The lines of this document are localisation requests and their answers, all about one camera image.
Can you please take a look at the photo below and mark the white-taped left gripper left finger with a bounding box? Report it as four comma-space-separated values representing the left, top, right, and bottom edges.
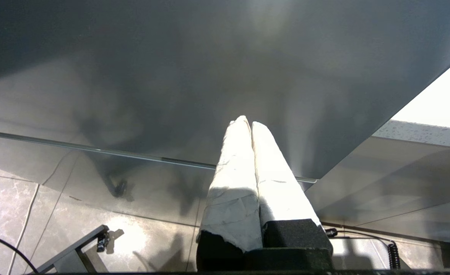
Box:
196, 115, 263, 272

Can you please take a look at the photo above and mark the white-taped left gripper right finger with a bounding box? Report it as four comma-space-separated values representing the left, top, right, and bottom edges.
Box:
251, 121, 334, 260

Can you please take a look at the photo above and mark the grey under-counter cabinet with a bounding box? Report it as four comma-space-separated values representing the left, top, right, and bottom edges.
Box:
305, 136, 450, 245

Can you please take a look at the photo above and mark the grey tall cabinet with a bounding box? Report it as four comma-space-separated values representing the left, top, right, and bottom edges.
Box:
0, 0, 450, 237

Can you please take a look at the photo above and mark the coiled black cable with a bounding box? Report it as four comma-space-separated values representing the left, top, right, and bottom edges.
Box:
324, 227, 401, 270

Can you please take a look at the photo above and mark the thin black cable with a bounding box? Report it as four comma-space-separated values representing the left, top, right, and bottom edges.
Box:
0, 229, 38, 275

